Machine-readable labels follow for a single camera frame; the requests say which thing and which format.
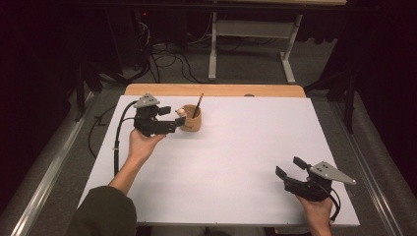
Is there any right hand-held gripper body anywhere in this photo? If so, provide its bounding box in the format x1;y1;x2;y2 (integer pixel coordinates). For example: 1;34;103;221
282;159;358;203

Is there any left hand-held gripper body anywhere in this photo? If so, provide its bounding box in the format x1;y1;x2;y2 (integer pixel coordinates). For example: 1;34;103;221
132;91;178;139

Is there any wooden pen holder with figurine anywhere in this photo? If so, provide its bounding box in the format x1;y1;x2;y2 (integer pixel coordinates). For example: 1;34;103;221
175;103;203;133

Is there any black pencil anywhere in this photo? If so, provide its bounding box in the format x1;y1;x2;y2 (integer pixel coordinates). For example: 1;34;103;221
192;92;205;119

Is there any person's left hand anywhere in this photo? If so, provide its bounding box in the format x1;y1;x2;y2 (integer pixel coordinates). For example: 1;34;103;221
127;127;167;161

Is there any person's right hand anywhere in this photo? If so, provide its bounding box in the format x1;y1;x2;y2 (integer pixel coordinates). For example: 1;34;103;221
295;194;335;230

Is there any wooden table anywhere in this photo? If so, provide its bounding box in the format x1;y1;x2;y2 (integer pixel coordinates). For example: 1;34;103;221
124;83;307;98

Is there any white table board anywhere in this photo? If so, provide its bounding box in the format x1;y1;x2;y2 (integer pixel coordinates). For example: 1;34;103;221
72;94;361;228

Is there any black metal stand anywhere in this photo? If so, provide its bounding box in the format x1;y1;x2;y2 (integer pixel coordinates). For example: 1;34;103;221
73;62;104;123
303;62;358;135

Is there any dark computer case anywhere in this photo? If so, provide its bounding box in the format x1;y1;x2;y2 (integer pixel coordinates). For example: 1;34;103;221
106;9;153;75

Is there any dark olive sleeve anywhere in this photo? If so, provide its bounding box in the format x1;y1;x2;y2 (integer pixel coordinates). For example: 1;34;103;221
65;185;138;236

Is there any right hand-held gripper cable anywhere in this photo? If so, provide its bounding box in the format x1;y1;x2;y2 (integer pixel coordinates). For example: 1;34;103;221
323;185;342;225

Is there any hand-held gripper cable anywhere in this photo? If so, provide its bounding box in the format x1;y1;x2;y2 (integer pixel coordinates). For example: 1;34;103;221
323;185;342;225
112;99;139;178

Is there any tangle of black floor cables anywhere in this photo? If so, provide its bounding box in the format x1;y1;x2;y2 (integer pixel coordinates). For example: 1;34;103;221
131;19;210;85

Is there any left hand-held gripper cable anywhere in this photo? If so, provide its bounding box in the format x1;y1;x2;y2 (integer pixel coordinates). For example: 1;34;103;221
112;99;139;178

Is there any black floor cable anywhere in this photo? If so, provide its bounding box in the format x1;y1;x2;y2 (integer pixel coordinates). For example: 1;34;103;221
87;104;118;159

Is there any aluminium floor rail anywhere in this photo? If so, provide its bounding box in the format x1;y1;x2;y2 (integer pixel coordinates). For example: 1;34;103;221
328;97;417;236
0;91;99;236

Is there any white frame desk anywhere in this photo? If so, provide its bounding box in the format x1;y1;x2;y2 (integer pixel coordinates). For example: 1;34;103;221
208;0;348;85

